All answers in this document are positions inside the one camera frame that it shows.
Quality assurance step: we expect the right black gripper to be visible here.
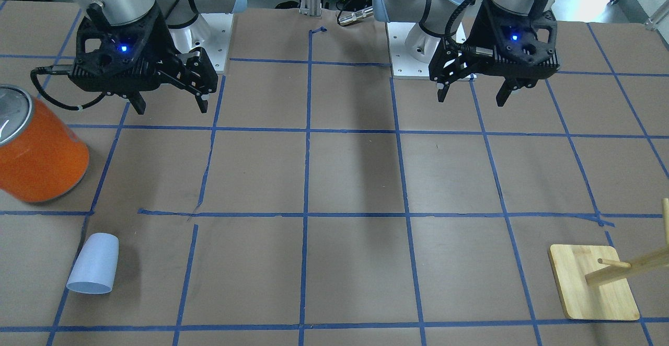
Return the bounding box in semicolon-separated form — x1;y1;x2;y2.
69;6;218;115

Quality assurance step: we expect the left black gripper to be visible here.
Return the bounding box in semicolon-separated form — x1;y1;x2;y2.
429;0;561;107

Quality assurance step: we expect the light blue cup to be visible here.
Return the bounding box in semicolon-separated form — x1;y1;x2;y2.
65;233;119;295

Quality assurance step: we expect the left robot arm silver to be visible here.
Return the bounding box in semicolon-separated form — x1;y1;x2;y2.
373;0;561;107

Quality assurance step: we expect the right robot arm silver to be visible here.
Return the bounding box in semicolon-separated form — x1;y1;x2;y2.
66;0;248;114

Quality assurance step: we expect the orange can silver lid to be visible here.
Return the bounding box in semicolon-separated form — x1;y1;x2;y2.
1;84;90;203

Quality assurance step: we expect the wooden mug tree stand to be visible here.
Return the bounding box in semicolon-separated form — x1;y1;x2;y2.
546;198;667;321

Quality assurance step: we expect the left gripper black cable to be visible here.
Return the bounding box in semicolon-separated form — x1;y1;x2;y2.
444;0;518;51

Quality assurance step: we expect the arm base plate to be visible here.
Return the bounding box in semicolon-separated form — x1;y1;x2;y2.
170;13;235;74
386;22;441;80

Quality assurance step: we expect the metal cable connector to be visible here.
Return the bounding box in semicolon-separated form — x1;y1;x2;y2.
337;6;374;27

